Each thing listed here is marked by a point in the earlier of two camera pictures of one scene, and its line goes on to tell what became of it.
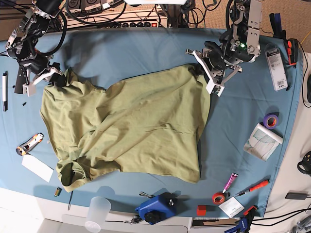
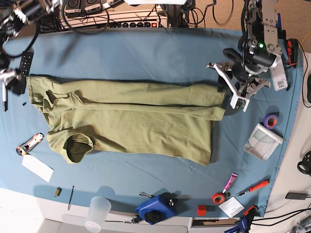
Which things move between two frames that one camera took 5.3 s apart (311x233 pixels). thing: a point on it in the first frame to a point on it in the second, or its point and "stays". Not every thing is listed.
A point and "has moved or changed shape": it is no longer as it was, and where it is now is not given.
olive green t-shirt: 152,122 has moved or changed shape
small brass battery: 58,191 stays
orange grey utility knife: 25,147 stays
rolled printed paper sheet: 262,142 stays
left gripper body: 38,70 to 6,75
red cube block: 201,209 stays
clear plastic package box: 274,58 stays
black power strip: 139,24 stays
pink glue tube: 230,182 stays
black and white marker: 5,91 stays
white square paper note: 232,207 stays
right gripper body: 217,76 to 247,87
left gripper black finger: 58,79 to 16,85
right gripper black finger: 197,69 to 222,84
